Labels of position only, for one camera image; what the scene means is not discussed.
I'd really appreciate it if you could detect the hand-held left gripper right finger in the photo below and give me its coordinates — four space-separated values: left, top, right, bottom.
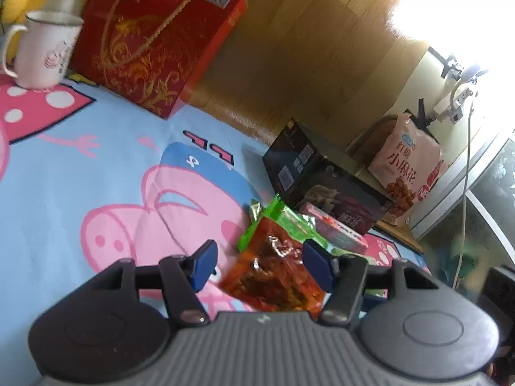
302 240 441 327

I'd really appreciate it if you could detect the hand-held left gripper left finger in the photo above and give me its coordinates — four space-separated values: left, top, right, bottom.
94 239 220 328

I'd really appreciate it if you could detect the red snack packet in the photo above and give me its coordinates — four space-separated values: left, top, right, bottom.
219 217 327 317

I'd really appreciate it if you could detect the green snack packet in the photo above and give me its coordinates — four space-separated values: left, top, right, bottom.
235 195 319 255

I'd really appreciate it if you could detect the black tin box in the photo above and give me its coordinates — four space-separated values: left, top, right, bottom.
262 118 394 237

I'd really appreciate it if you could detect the pink carton box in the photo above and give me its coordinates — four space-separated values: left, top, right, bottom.
298 203 370 255

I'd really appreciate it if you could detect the large pink snack bag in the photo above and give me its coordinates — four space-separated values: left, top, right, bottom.
367 113 446 226

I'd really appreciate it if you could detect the printed cartoon blanket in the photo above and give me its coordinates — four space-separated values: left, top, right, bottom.
0 73 431 386

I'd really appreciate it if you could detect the black tape strip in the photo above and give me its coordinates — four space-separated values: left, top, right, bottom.
440 53 464 80
404 98 441 145

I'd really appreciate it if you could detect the white power strip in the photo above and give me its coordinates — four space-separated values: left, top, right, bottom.
432 84 474 124

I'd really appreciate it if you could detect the red gift box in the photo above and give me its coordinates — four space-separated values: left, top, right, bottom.
68 0 248 120

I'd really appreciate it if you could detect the white enamel mug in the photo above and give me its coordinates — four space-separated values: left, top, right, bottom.
2 10 85 89

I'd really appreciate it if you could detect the grey window frame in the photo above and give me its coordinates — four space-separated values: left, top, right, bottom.
409 126 515 252

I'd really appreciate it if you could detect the white power cable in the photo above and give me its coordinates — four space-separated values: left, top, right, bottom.
450 70 481 292

